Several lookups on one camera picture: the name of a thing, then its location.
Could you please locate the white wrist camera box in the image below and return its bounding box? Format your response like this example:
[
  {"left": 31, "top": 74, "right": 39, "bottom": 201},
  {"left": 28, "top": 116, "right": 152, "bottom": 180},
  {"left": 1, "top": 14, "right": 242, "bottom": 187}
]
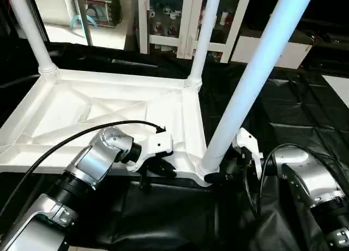
[
  {"left": 232, "top": 128, "right": 264, "bottom": 175},
  {"left": 127, "top": 132, "right": 176, "bottom": 173}
]

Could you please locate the black work mat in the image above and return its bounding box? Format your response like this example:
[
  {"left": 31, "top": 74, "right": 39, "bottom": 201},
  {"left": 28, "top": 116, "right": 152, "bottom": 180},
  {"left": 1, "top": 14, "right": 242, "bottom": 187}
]
[{"left": 0, "top": 39, "right": 349, "bottom": 251}]

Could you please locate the white plastic table top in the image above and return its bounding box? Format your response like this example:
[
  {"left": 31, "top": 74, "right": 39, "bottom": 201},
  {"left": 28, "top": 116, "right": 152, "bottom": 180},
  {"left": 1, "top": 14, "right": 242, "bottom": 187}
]
[{"left": 0, "top": 68, "right": 222, "bottom": 187}]

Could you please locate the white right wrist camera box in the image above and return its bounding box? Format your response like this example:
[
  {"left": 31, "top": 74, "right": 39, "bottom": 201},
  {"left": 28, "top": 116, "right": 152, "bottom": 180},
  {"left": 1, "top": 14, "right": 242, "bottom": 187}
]
[{"left": 232, "top": 128, "right": 264, "bottom": 175}]

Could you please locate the white plastic table leg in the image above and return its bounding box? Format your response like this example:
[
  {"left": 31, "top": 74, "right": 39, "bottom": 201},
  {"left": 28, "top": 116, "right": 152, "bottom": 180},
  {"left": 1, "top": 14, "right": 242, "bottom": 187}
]
[
  {"left": 5, "top": 0, "right": 60, "bottom": 77},
  {"left": 185, "top": 0, "right": 224, "bottom": 90},
  {"left": 197, "top": 0, "right": 317, "bottom": 178}
]

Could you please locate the white drawer unit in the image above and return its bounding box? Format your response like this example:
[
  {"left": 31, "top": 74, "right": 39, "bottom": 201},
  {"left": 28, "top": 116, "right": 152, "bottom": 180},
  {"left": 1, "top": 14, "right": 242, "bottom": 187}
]
[{"left": 232, "top": 30, "right": 313, "bottom": 70}]

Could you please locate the white glass-door cabinet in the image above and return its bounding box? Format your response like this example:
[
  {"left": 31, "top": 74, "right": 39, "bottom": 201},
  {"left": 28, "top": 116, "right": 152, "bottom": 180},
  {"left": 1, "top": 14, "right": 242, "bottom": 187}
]
[{"left": 136, "top": 0, "right": 255, "bottom": 63}]

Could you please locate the blue grey floor appliance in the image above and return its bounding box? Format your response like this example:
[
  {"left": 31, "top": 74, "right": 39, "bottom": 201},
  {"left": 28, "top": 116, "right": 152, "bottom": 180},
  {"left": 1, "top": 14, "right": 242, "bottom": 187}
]
[{"left": 71, "top": 0, "right": 124, "bottom": 29}]

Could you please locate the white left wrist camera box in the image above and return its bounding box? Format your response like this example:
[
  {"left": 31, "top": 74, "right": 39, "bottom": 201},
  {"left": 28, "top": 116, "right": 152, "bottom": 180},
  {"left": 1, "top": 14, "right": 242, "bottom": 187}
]
[{"left": 127, "top": 132, "right": 176, "bottom": 173}]

